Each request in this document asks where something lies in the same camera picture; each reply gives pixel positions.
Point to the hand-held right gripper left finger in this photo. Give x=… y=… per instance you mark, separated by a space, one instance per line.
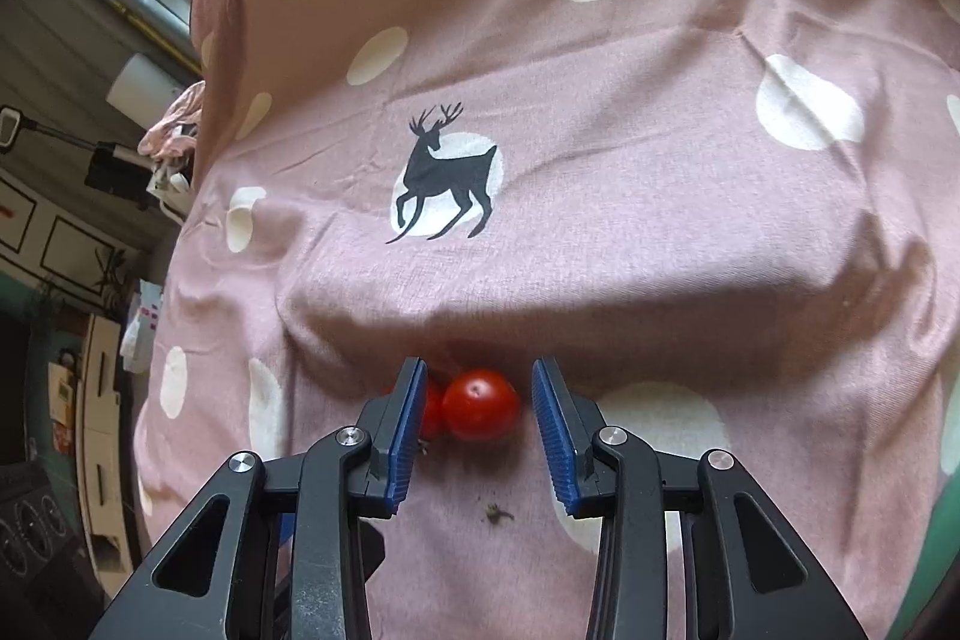
x=405 y=437

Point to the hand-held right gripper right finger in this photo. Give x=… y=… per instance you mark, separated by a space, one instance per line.
x=555 y=437

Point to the red cherry tomato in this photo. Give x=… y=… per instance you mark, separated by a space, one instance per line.
x=433 y=411
x=480 y=404

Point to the small dried stem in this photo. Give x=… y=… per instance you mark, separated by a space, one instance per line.
x=495 y=514

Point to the white low cabinet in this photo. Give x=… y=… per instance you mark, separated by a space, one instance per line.
x=97 y=430

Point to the printed shopping bag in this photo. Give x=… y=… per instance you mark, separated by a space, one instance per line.
x=142 y=325

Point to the pink polka dot blanket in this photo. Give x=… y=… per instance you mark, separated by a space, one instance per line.
x=637 y=197

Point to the potted plant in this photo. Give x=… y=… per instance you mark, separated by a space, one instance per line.
x=112 y=272

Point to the pink clothes pile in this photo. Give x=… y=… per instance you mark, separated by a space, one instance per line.
x=176 y=123

